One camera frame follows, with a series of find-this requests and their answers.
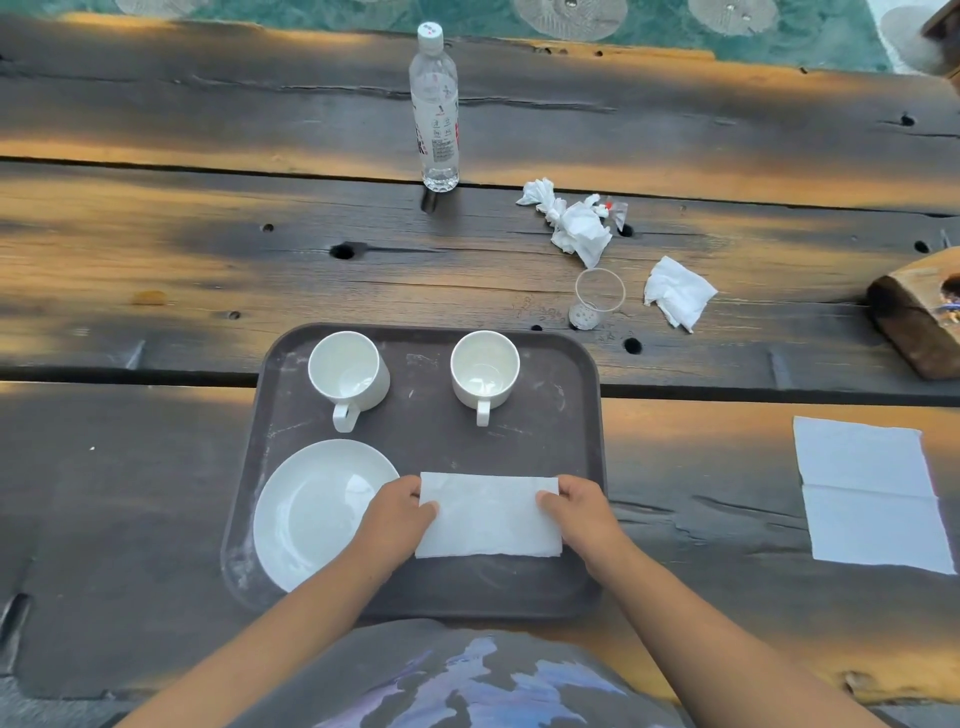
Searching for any person's left hand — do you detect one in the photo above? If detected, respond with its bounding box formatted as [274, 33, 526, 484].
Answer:
[347, 473, 442, 580]

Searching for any person's right hand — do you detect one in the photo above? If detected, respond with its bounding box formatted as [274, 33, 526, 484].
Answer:
[534, 473, 637, 584]

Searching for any dark brown tray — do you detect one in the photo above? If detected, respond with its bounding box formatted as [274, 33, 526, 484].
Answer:
[219, 323, 607, 621]

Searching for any white plate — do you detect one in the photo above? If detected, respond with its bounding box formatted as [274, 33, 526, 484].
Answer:
[252, 438, 403, 595]

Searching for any white paper napkin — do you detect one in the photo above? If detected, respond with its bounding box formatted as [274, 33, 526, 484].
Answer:
[792, 416, 958, 577]
[414, 471, 564, 561]

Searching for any white ceramic mug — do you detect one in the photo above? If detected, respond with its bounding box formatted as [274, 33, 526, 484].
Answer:
[307, 330, 392, 435]
[449, 329, 522, 429]

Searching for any person's left forearm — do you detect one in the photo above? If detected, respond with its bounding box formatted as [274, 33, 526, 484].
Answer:
[119, 545, 395, 728]

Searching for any person's right forearm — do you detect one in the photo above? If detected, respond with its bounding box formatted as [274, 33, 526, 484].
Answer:
[596, 543, 875, 728]

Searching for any clear plastic disposable cup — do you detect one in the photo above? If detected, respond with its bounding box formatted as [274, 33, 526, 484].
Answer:
[567, 267, 628, 332]

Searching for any twisted crumpled white tissue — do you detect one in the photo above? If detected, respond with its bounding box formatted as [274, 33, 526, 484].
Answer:
[515, 177, 614, 270]

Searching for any gray printed shirt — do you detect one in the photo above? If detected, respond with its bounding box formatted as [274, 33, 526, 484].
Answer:
[247, 618, 676, 728]

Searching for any small crumpled white napkin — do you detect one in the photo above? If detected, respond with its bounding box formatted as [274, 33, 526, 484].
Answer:
[643, 255, 719, 334]

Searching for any wooden block ashtray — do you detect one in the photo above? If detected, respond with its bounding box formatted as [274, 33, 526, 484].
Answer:
[866, 247, 960, 382]

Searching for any clear plastic water bottle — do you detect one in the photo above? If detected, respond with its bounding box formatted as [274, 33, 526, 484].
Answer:
[408, 20, 461, 194]

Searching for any light wooden stool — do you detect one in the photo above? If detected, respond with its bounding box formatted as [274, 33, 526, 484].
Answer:
[920, 0, 960, 84]

